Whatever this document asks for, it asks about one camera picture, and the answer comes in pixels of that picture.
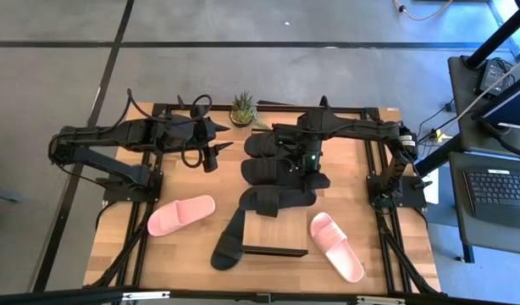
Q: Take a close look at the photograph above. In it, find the black computer monitor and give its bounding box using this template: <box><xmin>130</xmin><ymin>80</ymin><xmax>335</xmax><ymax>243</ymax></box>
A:
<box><xmin>471</xmin><ymin>70</ymin><xmax>520</xmax><ymax>133</ymax></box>

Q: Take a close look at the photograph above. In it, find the potted green succulent plant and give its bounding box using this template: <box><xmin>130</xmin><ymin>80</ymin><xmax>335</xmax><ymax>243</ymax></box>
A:
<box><xmin>229</xmin><ymin>90</ymin><xmax>269</xmax><ymax>130</ymax></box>

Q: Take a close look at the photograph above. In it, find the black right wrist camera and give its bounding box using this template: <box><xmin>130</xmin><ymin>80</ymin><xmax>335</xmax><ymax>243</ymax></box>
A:
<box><xmin>273</xmin><ymin>123</ymin><xmax>301</xmax><ymax>147</ymax></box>

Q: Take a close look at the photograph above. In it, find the pink rubber slide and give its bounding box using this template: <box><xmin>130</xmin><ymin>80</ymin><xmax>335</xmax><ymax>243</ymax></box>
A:
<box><xmin>309</xmin><ymin>211</ymin><xmax>366</xmax><ymax>284</ymax></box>
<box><xmin>147</xmin><ymin>194</ymin><xmax>217</xmax><ymax>237</ymax></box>

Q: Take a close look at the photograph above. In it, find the black rubber slide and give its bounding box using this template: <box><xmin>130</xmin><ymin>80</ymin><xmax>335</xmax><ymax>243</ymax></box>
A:
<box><xmin>238</xmin><ymin>185</ymin><xmax>318</xmax><ymax>218</ymax></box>
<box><xmin>241</xmin><ymin>157</ymin><xmax>316</xmax><ymax>187</ymax></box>
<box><xmin>243</xmin><ymin>130</ymin><xmax>298</xmax><ymax>158</ymax></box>
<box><xmin>210</xmin><ymin>207</ymin><xmax>247</xmax><ymax>271</ymax></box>

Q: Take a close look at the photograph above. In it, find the black rig beam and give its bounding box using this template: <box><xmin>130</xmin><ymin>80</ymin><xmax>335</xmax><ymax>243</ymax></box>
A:
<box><xmin>0</xmin><ymin>286</ymin><xmax>520</xmax><ymax>305</ymax></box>

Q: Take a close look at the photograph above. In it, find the white paper sheet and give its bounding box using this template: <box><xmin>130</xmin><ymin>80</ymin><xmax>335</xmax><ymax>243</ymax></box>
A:
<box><xmin>423</xmin><ymin>180</ymin><xmax>440</xmax><ymax>205</ymax></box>

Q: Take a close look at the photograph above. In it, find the black stand leg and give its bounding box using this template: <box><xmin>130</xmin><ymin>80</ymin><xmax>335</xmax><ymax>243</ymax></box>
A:
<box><xmin>413</xmin><ymin>134</ymin><xmax>463</xmax><ymax>178</ymax></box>

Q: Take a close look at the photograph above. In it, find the black power adapter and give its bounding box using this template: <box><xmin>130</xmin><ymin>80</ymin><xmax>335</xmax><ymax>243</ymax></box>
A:
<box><xmin>479</xmin><ymin>58</ymin><xmax>512</xmax><ymax>97</ymax></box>

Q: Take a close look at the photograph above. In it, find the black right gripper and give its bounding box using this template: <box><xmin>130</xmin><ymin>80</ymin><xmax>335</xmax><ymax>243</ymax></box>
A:
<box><xmin>296</xmin><ymin>125</ymin><xmax>331</xmax><ymax>191</ymax></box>

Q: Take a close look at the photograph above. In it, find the yellow floor cable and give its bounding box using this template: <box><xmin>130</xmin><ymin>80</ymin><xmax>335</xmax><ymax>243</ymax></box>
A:
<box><xmin>393</xmin><ymin>0</ymin><xmax>455</xmax><ymax>22</ymax></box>

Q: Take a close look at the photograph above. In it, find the black stand pole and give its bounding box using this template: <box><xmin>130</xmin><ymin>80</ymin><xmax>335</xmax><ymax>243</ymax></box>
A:
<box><xmin>462</xmin><ymin>0</ymin><xmax>520</xmax><ymax>69</ymax></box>

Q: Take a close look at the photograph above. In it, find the black aluminium table frame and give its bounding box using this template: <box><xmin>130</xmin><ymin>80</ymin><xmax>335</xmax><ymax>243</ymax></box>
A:
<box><xmin>84</xmin><ymin>100</ymin><xmax>441</xmax><ymax>297</ymax></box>

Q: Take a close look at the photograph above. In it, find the grey desk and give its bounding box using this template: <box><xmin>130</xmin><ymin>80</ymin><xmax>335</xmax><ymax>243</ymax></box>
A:
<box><xmin>448</xmin><ymin>54</ymin><xmax>520</xmax><ymax>258</ymax></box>

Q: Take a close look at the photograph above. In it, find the white cable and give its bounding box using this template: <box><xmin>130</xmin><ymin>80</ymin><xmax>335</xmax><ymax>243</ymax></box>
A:
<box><xmin>453</xmin><ymin>53</ymin><xmax>520</xmax><ymax>124</ymax></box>

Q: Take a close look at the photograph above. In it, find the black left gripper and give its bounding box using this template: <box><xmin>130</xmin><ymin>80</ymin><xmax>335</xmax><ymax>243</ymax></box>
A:
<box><xmin>156</xmin><ymin>114</ymin><xmax>235</xmax><ymax>156</ymax></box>

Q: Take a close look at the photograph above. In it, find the dark grey laptop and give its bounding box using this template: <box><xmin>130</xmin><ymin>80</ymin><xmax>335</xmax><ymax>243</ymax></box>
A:
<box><xmin>462</xmin><ymin>150</ymin><xmax>520</xmax><ymax>230</ymax></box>

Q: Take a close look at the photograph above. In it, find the wooden shelf with black frame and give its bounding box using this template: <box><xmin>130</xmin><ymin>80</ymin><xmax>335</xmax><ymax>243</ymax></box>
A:
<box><xmin>241</xmin><ymin>126</ymin><xmax>318</xmax><ymax>258</ymax></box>

